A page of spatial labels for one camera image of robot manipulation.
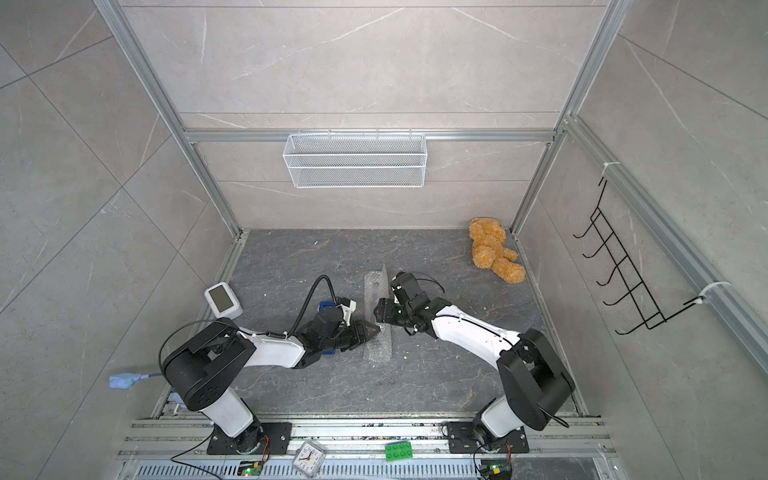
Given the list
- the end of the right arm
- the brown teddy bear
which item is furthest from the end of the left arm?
the brown teddy bear

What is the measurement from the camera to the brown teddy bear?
967mm

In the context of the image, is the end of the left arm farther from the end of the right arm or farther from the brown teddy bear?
the brown teddy bear
